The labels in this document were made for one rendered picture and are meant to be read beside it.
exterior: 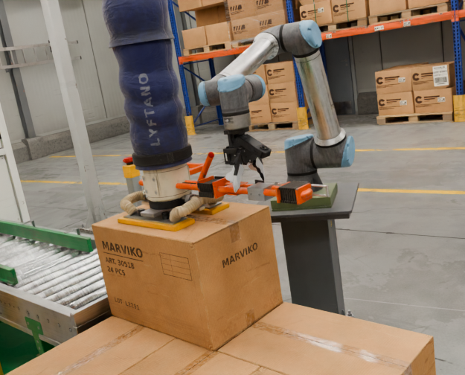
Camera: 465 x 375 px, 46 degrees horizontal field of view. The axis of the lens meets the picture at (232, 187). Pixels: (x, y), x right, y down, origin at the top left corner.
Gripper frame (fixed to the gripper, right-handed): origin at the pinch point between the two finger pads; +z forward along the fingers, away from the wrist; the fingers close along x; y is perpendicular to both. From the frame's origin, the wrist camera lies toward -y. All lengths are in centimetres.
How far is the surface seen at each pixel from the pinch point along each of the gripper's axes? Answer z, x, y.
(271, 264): 35.6, -15.4, 9.5
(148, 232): 13.1, 19.5, 35.0
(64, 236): 45, -21, 172
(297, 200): 1.6, 5.6, -22.5
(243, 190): 0.1, 4.3, 0.0
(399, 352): 53, -6, -45
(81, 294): 54, 13, 105
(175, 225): 11.3, 14.5, 25.2
